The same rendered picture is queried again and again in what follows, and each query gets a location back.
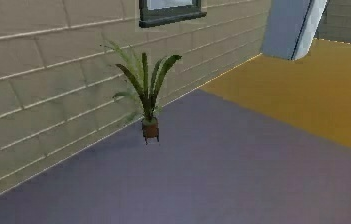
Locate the dark framed window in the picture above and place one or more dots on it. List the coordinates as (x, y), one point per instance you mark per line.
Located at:
(169, 15)

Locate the green house plant brown pot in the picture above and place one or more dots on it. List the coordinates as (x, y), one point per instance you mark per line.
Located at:
(147, 96)

